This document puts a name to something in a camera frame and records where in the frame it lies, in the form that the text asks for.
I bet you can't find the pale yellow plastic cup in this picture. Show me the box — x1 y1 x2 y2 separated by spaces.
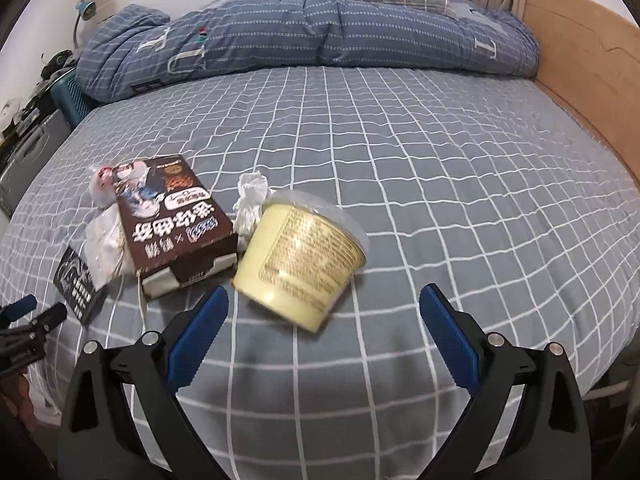
232 191 371 335

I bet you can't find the white tissue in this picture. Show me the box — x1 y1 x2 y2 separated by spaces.
232 172 271 238

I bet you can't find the bed with grey checked sheet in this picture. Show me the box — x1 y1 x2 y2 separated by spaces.
0 65 640 471

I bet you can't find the white plastic bag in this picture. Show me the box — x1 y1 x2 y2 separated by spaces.
84 207 143 291

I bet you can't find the black printed packet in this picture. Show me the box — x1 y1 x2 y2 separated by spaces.
52 247 108 328

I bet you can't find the blue checked duvet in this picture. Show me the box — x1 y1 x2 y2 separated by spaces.
75 0 541 106

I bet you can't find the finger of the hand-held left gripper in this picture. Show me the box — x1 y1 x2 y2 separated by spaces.
0 302 68 378
0 294 38 322

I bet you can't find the small red-printed plastic bag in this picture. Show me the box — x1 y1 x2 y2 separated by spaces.
89 162 121 208

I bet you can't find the grey suitcase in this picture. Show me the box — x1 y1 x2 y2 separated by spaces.
0 107 73 216

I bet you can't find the wooden headboard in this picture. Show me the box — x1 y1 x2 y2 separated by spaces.
520 0 640 186

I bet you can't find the brown printed carton box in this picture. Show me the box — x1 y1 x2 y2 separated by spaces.
111 155 238 301

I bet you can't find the teal plastic crate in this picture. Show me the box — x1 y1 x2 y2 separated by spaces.
50 72 101 128

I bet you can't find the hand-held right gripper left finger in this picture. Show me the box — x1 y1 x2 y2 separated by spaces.
57 285 238 480

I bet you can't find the pile of dark gadgets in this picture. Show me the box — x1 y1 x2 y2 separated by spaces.
0 49 76 161

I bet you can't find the blue desk lamp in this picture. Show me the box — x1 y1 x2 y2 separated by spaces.
70 0 98 53

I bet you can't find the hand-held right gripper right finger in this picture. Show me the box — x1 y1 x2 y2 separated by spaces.
419 284 586 480

